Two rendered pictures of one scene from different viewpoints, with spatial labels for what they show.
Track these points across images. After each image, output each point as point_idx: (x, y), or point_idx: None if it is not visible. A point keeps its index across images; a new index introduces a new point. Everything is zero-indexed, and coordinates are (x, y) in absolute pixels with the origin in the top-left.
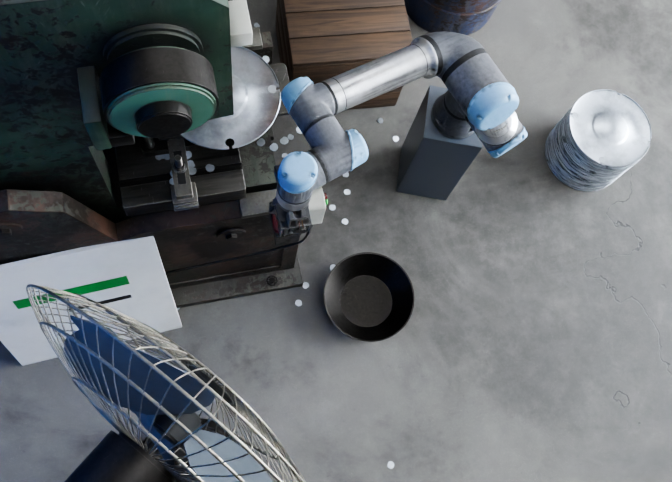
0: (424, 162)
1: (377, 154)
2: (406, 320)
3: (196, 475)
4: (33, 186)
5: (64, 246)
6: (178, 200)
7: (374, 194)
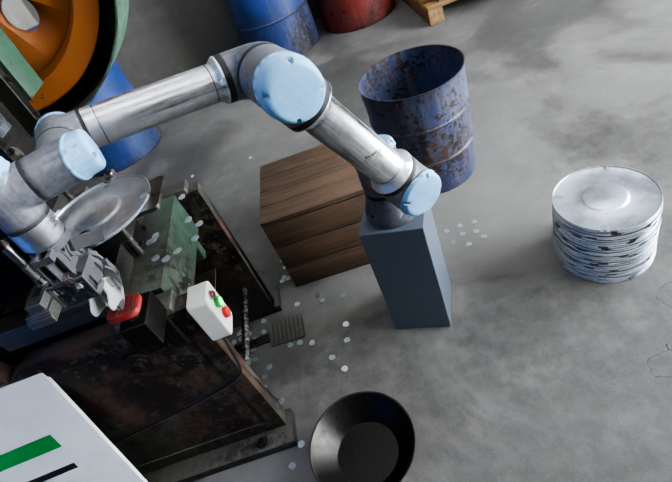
0: (388, 274)
1: (376, 300)
2: (407, 467)
3: None
4: None
5: None
6: (31, 315)
7: (374, 336)
